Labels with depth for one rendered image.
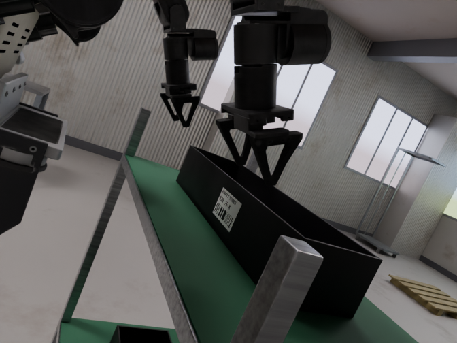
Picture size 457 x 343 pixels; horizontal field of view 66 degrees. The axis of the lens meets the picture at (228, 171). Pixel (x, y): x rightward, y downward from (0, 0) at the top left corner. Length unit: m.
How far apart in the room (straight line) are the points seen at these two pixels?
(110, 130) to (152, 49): 1.26
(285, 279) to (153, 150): 5.08
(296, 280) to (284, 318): 0.04
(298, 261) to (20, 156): 0.39
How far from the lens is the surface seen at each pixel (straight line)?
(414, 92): 7.88
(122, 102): 5.14
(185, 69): 0.87
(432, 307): 5.20
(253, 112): 0.44
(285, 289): 0.30
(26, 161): 0.54
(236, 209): 0.67
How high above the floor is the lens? 1.17
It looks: 8 degrees down
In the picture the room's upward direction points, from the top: 23 degrees clockwise
